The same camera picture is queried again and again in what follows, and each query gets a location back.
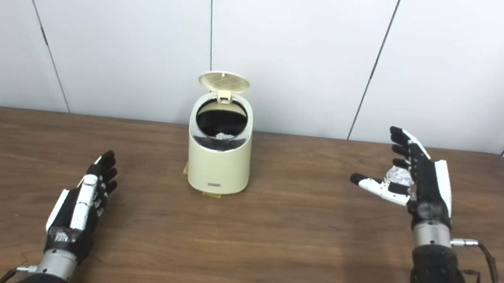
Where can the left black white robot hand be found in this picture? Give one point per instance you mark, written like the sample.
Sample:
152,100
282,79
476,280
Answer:
77,216

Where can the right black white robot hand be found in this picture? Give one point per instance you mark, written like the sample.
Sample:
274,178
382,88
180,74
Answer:
427,185

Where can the white paper ball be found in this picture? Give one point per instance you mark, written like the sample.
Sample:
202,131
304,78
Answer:
400,176

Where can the cream round bin lid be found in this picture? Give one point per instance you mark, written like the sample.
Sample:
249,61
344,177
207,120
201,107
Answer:
223,82

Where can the cream-colored desktop bin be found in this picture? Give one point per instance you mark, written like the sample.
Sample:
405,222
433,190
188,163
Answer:
218,166

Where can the small yellow tape piece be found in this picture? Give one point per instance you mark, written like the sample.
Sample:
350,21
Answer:
185,169

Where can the wide yellow tape piece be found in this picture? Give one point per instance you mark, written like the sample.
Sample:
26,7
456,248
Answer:
211,195

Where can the white paper scrap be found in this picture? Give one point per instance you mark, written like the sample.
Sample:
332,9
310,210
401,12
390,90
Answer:
223,136

